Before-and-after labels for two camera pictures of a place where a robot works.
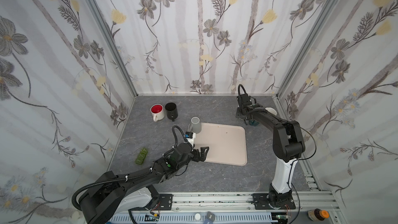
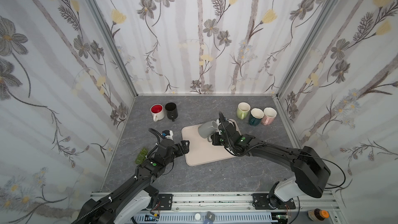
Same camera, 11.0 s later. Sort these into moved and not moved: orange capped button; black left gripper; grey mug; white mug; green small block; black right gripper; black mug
Moved: black right gripper; grey mug; black left gripper
Not moved: green small block; white mug; black mug; orange capped button
